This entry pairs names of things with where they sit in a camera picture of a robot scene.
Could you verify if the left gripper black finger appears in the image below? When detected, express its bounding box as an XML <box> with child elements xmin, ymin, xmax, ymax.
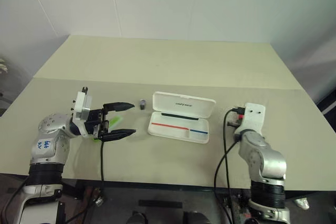
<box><xmin>99</xmin><ymin>129</ymin><xmax>137</xmax><ymax>142</ymax></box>
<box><xmin>102</xmin><ymin>101</ymin><xmax>135</xmax><ymax>113</ymax></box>

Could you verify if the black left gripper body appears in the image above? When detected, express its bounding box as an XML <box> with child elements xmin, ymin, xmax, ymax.
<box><xmin>84</xmin><ymin>108</ymin><xmax>110</xmax><ymax>140</ymax></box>

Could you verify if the green marker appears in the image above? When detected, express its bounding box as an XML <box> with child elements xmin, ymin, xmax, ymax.
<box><xmin>91</xmin><ymin>117</ymin><xmax>124</xmax><ymax>142</ymax></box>

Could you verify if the white open pencil case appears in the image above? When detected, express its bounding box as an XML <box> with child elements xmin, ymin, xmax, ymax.
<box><xmin>147</xmin><ymin>91</ymin><xmax>217</xmax><ymax>145</ymax></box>

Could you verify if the black flat bar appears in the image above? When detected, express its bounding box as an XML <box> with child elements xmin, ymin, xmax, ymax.
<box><xmin>138</xmin><ymin>199</ymin><xmax>183</xmax><ymax>209</ymax></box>

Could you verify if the dark rounded shape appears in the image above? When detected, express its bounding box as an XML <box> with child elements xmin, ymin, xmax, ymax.
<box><xmin>125</xmin><ymin>210</ymin><xmax>148</xmax><ymax>224</ymax></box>
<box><xmin>183</xmin><ymin>210</ymin><xmax>211</xmax><ymax>224</ymax></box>

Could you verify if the dark object with white bits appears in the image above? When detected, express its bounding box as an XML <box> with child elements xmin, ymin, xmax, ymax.
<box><xmin>0</xmin><ymin>55</ymin><xmax>28</xmax><ymax>116</ymax></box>

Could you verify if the white shoe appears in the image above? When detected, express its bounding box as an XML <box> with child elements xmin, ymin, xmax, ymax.
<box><xmin>293</xmin><ymin>196</ymin><xmax>310</xmax><ymax>211</ymax></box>

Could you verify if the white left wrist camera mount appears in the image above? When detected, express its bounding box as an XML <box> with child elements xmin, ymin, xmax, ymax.
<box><xmin>71</xmin><ymin>86</ymin><xmax>93</xmax><ymax>138</ymax></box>

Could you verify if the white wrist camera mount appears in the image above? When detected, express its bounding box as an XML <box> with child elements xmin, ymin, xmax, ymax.
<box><xmin>71</xmin><ymin>86</ymin><xmax>93</xmax><ymax>138</ymax></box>
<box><xmin>234</xmin><ymin>102</ymin><xmax>267</xmax><ymax>137</ymax></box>

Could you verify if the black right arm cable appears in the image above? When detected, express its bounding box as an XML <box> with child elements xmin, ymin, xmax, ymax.
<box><xmin>213</xmin><ymin>105</ymin><xmax>246</xmax><ymax>224</ymax></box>

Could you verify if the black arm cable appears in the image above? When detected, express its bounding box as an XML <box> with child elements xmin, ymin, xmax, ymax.
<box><xmin>213</xmin><ymin>105</ymin><xmax>246</xmax><ymax>224</ymax></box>
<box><xmin>65</xmin><ymin>140</ymin><xmax>107</xmax><ymax>223</ymax></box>

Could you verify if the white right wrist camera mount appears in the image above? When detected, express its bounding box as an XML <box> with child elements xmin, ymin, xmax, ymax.
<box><xmin>234</xmin><ymin>102</ymin><xmax>267</xmax><ymax>137</ymax></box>

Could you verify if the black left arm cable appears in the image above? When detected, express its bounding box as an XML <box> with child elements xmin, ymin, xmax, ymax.
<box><xmin>65</xmin><ymin>140</ymin><xmax>107</xmax><ymax>223</ymax></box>

